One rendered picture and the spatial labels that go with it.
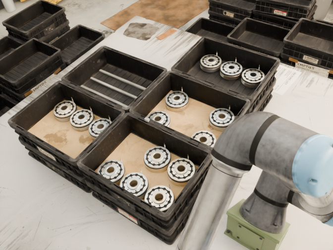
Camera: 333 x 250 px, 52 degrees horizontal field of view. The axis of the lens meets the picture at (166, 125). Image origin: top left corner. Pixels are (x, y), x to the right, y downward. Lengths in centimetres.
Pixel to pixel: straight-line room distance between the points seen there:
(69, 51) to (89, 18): 121
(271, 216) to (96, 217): 66
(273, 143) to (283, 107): 104
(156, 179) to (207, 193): 52
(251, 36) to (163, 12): 137
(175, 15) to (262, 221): 290
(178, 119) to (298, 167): 86
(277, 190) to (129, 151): 58
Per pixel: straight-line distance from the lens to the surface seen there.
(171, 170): 125
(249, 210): 117
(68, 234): 140
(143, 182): 124
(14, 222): 151
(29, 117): 158
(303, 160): 67
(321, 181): 69
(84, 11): 410
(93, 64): 173
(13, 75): 256
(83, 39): 290
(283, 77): 188
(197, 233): 81
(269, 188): 113
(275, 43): 268
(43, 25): 285
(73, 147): 145
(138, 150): 137
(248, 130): 71
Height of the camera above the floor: 189
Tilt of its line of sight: 48 degrees down
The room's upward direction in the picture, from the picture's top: 7 degrees counter-clockwise
